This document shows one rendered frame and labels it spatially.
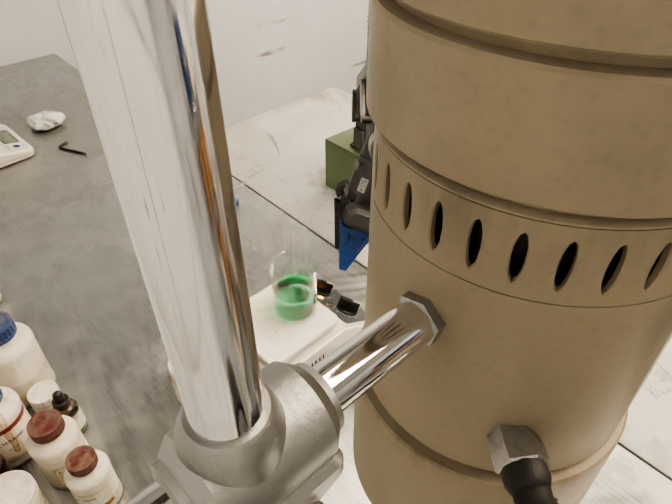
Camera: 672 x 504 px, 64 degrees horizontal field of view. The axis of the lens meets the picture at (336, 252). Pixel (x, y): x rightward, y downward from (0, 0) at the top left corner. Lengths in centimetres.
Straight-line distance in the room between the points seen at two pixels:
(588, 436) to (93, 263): 94
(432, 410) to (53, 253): 97
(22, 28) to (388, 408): 190
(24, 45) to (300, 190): 115
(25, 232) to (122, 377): 44
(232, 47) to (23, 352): 176
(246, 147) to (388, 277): 116
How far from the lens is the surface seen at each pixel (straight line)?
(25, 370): 82
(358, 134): 103
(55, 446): 71
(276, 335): 72
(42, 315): 98
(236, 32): 235
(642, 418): 85
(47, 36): 204
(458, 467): 20
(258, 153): 128
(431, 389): 17
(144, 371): 84
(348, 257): 76
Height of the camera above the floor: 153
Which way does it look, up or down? 40 degrees down
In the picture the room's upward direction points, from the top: straight up
